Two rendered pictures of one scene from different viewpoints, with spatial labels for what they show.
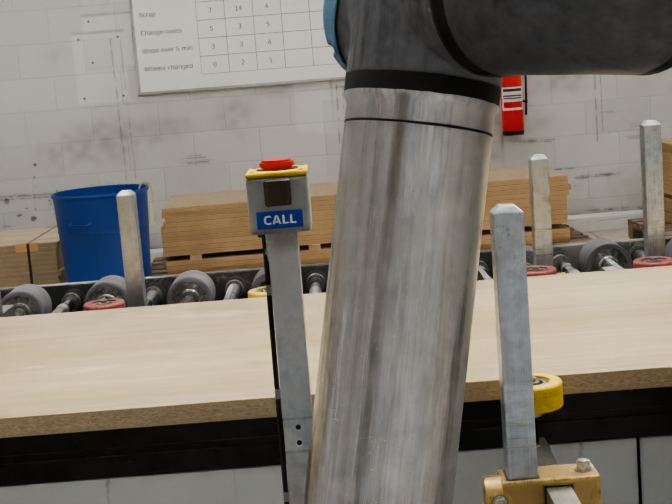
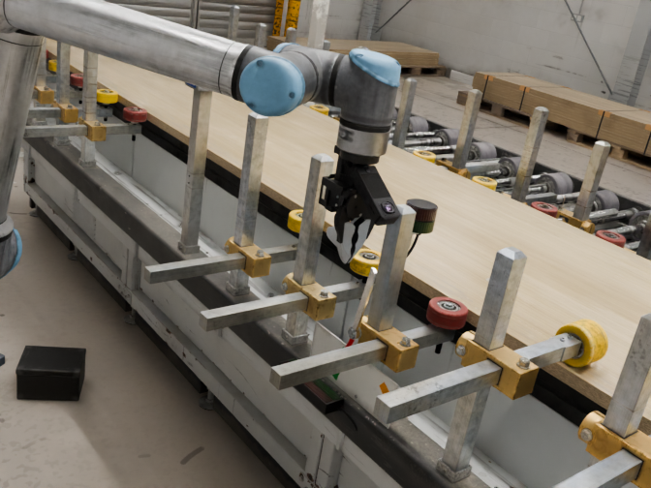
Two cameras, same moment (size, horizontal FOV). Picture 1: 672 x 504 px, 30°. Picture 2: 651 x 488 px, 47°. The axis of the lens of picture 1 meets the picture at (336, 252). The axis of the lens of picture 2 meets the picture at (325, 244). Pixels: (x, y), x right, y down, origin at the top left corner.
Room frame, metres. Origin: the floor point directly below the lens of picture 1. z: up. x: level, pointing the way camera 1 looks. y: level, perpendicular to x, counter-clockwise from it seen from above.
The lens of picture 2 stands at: (0.47, -1.58, 1.55)
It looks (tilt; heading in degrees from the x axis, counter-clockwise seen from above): 22 degrees down; 49
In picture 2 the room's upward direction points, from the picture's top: 9 degrees clockwise
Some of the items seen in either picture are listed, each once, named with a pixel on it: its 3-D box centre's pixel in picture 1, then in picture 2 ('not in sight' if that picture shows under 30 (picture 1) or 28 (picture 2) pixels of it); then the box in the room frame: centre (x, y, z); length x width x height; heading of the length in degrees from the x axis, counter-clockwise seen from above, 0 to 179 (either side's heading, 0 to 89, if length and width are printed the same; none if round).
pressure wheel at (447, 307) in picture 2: not in sight; (443, 328); (1.56, -0.74, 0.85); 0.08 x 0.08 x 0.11
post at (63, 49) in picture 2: not in sight; (62, 89); (1.43, 1.05, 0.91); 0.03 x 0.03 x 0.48; 0
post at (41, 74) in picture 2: not in sight; (40, 73); (1.43, 1.30, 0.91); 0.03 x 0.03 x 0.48; 0
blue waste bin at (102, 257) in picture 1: (108, 248); not in sight; (6.99, 1.29, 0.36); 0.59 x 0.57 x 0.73; 1
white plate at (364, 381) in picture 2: not in sight; (350, 372); (1.40, -0.67, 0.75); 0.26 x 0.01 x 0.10; 90
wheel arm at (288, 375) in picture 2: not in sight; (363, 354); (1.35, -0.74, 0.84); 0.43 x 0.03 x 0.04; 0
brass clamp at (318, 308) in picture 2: not in sight; (307, 294); (1.42, -0.47, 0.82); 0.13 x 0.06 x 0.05; 90
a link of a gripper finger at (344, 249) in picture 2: not in sight; (337, 237); (1.33, -0.64, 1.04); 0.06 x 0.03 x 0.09; 90
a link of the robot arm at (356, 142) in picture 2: not in sight; (360, 139); (1.34, -0.64, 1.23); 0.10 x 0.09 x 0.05; 0
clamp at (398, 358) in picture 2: not in sight; (386, 341); (1.42, -0.72, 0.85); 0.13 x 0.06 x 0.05; 90
